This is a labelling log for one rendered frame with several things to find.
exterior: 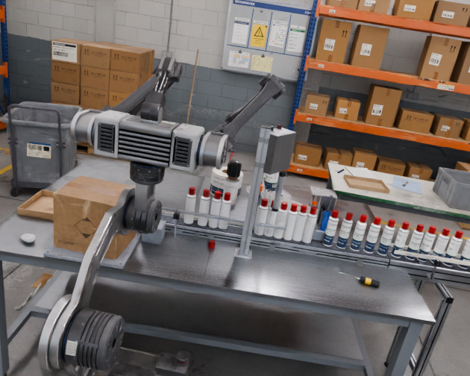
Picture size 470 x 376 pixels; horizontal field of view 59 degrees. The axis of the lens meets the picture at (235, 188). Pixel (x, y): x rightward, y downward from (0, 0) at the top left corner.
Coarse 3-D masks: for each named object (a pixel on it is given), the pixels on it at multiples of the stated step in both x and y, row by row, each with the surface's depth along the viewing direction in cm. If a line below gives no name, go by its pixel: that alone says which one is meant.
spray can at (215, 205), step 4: (216, 192) 218; (220, 192) 219; (216, 196) 218; (220, 196) 220; (212, 200) 220; (216, 200) 219; (220, 200) 220; (212, 204) 220; (216, 204) 219; (220, 204) 221; (212, 208) 221; (216, 208) 220; (212, 212) 221; (216, 212) 221; (212, 220) 223; (216, 220) 223; (208, 224) 226; (212, 224) 223; (216, 224) 224
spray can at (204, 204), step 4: (204, 192) 218; (208, 192) 219; (204, 196) 219; (208, 196) 220; (204, 200) 219; (208, 200) 219; (200, 204) 221; (204, 204) 220; (208, 204) 221; (200, 208) 222; (204, 208) 220; (208, 208) 222; (200, 212) 222; (204, 212) 221; (208, 212) 224; (200, 216) 223; (200, 220) 223; (204, 220) 223; (200, 224) 224; (204, 224) 224
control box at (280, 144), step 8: (272, 136) 190; (280, 136) 190; (288, 136) 195; (272, 144) 190; (280, 144) 192; (288, 144) 198; (272, 152) 191; (280, 152) 195; (288, 152) 201; (272, 160) 192; (280, 160) 197; (288, 160) 204; (264, 168) 196; (272, 168) 194; (280, 168) 200; (288, 168) 207
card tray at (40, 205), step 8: (40, 192) 238; (48, 192) 240; (32, 200) 230; (40, 200) 235; (48, 200) 236; (24, 208) 222; (32, 208) 225; (40, 208) 226; (48, 208) 228; (32, 216) 217; (40, 216) 216; (48, 216) 216
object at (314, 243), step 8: (168, 216) 230; (184, 224) 226; (192, 224) 226; (224, 232) 223; (232, 232) 224; (240, 232) 225; (280, 240) 223; (312, 240) 229; (328, 248) 223; (336, 248) 224; (360, 248) 228; (376, 256) 223
